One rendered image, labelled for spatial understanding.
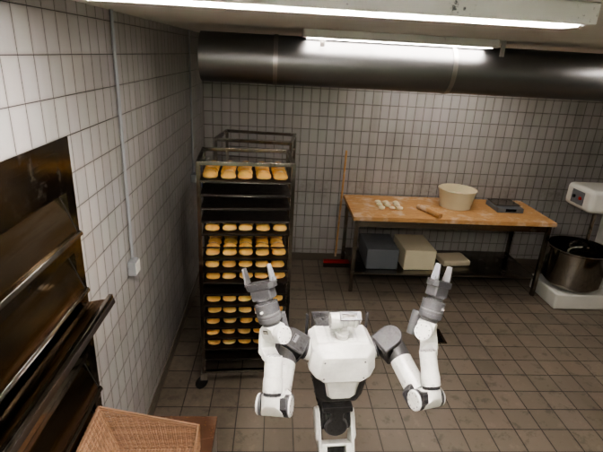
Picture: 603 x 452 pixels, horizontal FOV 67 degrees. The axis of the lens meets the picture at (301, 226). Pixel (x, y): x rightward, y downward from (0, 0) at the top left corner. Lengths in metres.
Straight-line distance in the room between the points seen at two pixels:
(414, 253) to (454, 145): 1.40
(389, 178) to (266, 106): 1.68
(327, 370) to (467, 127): 4.30
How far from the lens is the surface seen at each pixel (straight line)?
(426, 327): 1.80
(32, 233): 1.83
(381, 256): 5.16
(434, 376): 1.85
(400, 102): 5.47
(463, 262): 5.63
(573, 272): 5.60
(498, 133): 5.93
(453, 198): 5.32
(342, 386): 1.99
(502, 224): 5.28
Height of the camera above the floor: 2.45
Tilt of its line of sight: 21 degrees down
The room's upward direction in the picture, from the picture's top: 3 degrees clockwise
